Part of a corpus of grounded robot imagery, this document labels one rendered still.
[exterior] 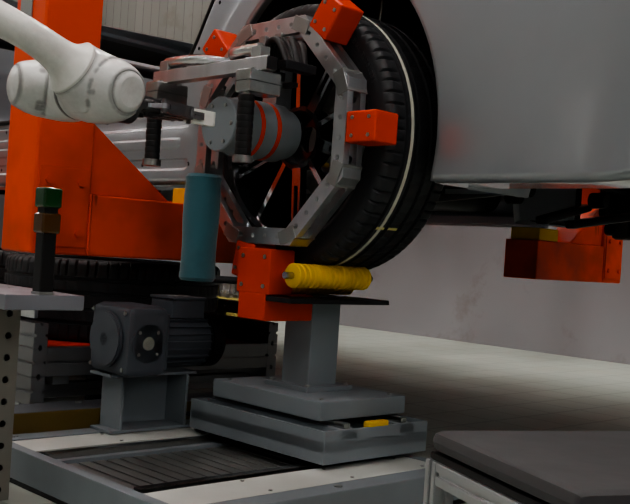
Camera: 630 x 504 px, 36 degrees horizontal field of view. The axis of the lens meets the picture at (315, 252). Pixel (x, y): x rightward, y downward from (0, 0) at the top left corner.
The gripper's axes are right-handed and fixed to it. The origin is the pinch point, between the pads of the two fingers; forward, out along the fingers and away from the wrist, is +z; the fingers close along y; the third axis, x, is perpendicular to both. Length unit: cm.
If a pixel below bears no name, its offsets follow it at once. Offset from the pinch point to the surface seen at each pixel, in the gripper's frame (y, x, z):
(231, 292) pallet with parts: -493, -65, 415
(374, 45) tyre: 8.7, 22.0, 41.5
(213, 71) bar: -14.1, 13.1, 13.5
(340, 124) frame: 8.4, 2.6, 32.5
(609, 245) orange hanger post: -59, -14, 273
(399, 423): 8, -66, 60
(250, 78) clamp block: 2.6, 9.6, 10.6
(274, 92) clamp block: 2.5, 7.8, 17.6
